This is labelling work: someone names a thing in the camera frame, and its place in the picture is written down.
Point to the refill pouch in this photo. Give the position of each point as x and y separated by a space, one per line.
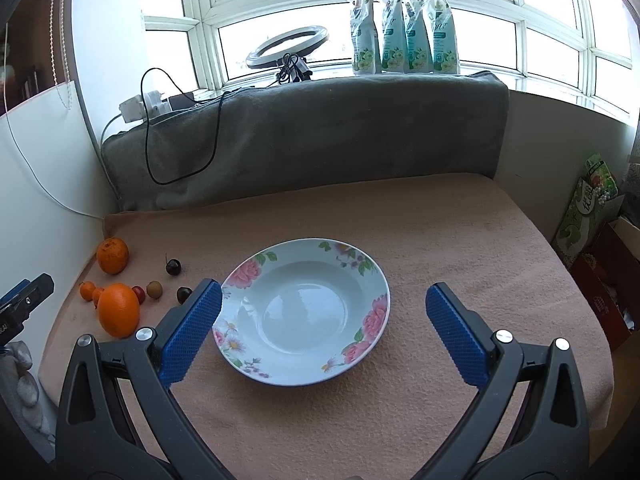
394 47
419 52
364 40
444 43

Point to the grey green blanket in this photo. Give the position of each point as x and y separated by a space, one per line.
261 141

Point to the dark cherry with stem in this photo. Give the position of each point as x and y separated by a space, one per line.
173 267

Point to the green juice carton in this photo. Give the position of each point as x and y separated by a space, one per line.
595 189

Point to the large smooth orange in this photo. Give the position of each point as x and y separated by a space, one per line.
119 310

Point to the spotted orange tangerine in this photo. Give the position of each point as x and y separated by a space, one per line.
112 255

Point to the floral white plate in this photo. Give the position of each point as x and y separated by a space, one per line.
302 312

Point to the brown longan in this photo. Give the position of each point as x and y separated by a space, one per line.
154 290

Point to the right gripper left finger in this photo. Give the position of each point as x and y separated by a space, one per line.
117 418

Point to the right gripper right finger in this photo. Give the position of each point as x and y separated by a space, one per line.
528 419

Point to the small mandarin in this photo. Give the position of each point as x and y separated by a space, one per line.
96 294
86 290

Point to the white power strip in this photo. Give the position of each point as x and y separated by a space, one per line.
144 106

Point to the red cardboard box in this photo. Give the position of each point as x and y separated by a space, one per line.
607 274

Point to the ring light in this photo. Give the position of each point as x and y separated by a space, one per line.
287 53

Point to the dark cherry without stem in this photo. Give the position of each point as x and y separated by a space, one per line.
183 293

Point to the small cherry tomato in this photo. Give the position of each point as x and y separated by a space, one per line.
140 294

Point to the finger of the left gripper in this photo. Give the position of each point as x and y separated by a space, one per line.
14 292
14 315

